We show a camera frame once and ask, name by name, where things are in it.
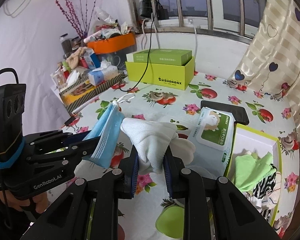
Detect blue face mask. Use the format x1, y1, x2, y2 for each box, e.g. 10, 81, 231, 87
83, 93, 135, 169

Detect green textured cloth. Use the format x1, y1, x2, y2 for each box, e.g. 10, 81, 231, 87
232, 152, 276, 192

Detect black white striped sock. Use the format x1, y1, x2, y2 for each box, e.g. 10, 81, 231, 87
251, 171, 278, 222

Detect left hand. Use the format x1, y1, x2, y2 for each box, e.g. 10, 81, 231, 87
0, 191, 49, 213

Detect black binder clip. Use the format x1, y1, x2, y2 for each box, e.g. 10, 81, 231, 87
64, 115, 81, 132

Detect striped snack box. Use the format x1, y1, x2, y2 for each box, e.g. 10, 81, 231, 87
59, 73, 126, 113

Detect wet wipes pack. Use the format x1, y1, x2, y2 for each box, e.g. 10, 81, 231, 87
187, 107, 235, 178

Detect green round lid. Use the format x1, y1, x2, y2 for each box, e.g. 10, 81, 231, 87
155, 205, 184, 238

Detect beige plush toy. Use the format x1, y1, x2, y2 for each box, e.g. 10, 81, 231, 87
66, 47, 86, 70

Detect white tissue pack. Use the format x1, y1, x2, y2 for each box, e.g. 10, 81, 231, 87
88, 60, 119, 86

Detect blue white milk carton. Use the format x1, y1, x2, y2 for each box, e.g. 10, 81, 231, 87
84, 48, 101, 70

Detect black smartphone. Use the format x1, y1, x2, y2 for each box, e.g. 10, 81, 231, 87
200, 100, 250, 126

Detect lime green open box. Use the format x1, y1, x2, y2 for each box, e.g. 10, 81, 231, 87
126, 57, 194, 90

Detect orange lidded storage bin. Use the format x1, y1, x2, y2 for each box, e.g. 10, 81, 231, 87
87, 33, 136, 66

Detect green carton in box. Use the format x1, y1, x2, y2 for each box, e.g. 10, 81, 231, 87
133, 49, 192, 66

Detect fruit print tablecloth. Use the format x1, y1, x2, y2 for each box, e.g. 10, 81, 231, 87
47, 71, 300, 240

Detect pink dried flower branches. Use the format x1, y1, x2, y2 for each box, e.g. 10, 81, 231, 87
55, 0, 97, 39

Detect metal window bars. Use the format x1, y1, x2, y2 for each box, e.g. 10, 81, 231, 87
128, 0, 266, 43

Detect heart pattern curtain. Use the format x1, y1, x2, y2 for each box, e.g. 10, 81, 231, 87
228, 0, 300, 141

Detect black device on windowsill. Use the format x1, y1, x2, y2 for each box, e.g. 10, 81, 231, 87
139, 0, 169, 20

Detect white cable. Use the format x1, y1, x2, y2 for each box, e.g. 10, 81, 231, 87
140, 17, 199, 58

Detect black cable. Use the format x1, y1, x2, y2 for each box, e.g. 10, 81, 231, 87
118, 0, 163, 93

